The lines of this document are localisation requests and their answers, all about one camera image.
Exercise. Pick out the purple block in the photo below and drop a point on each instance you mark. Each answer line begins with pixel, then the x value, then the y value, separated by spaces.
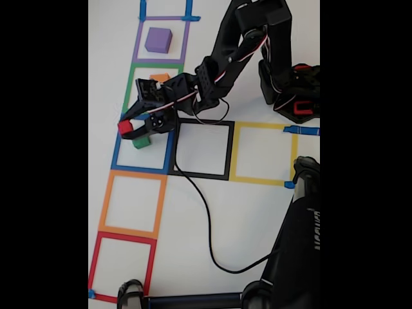
pixel 157 39

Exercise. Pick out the orange square frame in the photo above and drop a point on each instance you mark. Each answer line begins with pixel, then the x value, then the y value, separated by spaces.
pixel 135 174

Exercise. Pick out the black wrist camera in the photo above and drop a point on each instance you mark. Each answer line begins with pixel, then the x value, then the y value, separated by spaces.
pixel 148 90

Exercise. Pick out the orange block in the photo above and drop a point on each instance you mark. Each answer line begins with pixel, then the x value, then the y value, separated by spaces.
pixel 160 77

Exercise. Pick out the green square frame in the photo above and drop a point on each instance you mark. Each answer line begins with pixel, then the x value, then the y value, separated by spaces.
pixel 128 87

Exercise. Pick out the black square frame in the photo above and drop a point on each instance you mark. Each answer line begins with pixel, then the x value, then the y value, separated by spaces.
pixel 202 121

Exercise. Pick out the blue square frame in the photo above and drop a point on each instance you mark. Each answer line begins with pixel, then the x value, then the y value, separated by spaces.
pixel 116 151

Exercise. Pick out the small red cube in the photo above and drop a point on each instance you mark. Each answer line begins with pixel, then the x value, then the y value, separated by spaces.
pixel 125 127

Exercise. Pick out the small blue tape piece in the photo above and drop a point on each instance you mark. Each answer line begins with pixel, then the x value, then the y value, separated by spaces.
pixel 91 293
pixel 289 184

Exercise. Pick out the blue tape strip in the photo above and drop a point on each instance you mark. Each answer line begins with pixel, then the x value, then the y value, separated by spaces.
pixel 193 18
pixel 305 131
pixel 189 8
pixel 143 8

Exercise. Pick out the purple square frame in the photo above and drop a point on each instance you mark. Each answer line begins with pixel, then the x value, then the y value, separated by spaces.
pixel 159 61

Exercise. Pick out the green block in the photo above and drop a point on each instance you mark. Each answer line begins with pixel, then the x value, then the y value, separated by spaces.
pixel 141 144

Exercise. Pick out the yellow square frame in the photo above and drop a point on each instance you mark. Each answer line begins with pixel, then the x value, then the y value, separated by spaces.
pixel 260 125

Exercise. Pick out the red square frame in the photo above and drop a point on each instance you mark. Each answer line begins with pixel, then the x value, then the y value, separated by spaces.
pixel 125 239

